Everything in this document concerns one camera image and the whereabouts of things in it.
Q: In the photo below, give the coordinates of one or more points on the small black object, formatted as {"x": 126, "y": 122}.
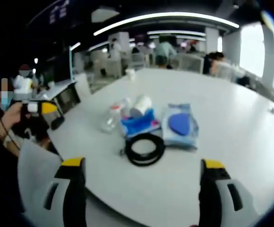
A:
{"x": 57, "y": 123}

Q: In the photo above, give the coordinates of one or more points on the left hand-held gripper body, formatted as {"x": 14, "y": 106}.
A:
{"x": 27, "y": 107}

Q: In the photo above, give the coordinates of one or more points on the clear plastic bottle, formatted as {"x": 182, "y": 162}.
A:
{"x": 109, "y": 118}

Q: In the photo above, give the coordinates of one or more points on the wet wipes pack blue lid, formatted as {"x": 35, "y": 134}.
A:
{"x": 180, "y": 125}

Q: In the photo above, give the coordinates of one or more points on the white paper cup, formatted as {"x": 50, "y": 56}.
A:
{"x": 140, "y": 106}

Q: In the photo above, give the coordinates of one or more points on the small white cup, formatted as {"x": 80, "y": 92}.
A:
{"x": 130, "y": 73}

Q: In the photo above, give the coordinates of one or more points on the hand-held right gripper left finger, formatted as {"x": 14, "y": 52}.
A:
{"x": 74, "y": 189}

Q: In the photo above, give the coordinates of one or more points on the grey chair back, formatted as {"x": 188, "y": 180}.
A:
{"x": 35, "y": 158}

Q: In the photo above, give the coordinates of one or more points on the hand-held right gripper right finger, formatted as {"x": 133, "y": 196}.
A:
{"x": 210, "y": 194}

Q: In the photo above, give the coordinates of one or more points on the side desk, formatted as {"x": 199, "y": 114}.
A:
{"x": 56, "y": 92}

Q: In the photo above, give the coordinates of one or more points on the white table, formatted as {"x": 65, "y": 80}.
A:
{"x": 222, "y": 113}

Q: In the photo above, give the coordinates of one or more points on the long ceiling light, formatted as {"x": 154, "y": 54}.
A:
{"x": 165, "y": 17}

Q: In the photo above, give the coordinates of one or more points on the blue tissue pack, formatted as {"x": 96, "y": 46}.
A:
{"x": 139, "y": 124}

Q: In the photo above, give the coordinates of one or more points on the person's left hand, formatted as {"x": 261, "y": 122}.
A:
{"x": 10, "y": 117}

